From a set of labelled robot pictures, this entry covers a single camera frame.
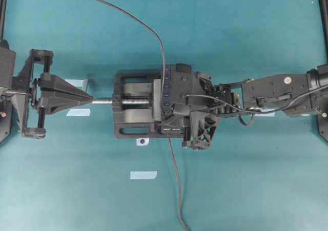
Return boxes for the black bench vise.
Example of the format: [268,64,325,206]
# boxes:
[92,72,185,140]

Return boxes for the blue tape strip near hub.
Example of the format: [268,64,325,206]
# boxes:
[65,79,88,87]

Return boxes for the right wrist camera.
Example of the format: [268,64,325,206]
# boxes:
[172,103,190,117]

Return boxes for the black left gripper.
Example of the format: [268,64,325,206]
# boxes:
[11,49,94,139]

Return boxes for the white sticker with black dot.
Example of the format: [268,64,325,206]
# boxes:
[136,138,150,146]

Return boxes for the blue tape strip bottom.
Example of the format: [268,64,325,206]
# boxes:
[130,171,157,180]

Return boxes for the hub power cable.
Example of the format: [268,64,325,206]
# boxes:
[167,137,190,231]

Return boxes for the black USB cable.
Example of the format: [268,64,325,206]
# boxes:
[68,0,167,80]

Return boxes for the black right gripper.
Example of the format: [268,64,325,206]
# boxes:
[173,64,241,150]

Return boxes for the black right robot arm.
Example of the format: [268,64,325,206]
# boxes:
[171,65,327,150]

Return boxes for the blue tape strip right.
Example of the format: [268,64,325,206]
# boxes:
[255,109,275,117]

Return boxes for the black aluminium frame rail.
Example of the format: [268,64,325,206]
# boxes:
[0,0,7,40]

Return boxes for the black multiport USB hub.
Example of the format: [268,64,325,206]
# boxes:
[160,65,177,123]

